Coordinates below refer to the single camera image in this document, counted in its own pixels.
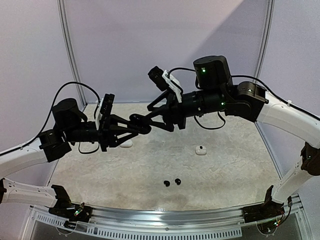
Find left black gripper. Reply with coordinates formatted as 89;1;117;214
64;113;138;151

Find white oval charging case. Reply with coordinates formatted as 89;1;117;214
120;140;133;148

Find black oval charging case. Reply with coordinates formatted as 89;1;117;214
129;113;152;135

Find white square charging case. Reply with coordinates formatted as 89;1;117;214
195;145;207;156

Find black earbud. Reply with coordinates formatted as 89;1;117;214
163;180;170;187
174;178;181;185

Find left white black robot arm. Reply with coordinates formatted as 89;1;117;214
0;98;151;217

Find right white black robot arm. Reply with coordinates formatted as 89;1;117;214
146;55;320;218

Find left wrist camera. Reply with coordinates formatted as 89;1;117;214
94;93;115;130

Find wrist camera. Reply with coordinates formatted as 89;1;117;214
94;93;115;130
148;66;183;104

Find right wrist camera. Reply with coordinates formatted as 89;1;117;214
148;66;183;104

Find left black cable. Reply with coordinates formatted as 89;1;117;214
0;81;101;154

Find black cable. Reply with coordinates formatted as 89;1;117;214
0;81;101;154
168;67;320;131

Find left aluminium frame post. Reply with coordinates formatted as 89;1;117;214
56;0;88;108

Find aluminium frame post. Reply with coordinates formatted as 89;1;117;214
252;0;275;78
56;0;88;108

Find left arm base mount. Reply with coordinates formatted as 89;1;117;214
48;199;93;223

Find right black cable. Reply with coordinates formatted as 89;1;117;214
168;67;320;131

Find aluminium front rail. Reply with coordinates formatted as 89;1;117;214
22;194;313;240

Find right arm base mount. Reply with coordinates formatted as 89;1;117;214
242;201;285;223

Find right aluminium frame post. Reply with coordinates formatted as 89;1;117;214
252;0;275;78

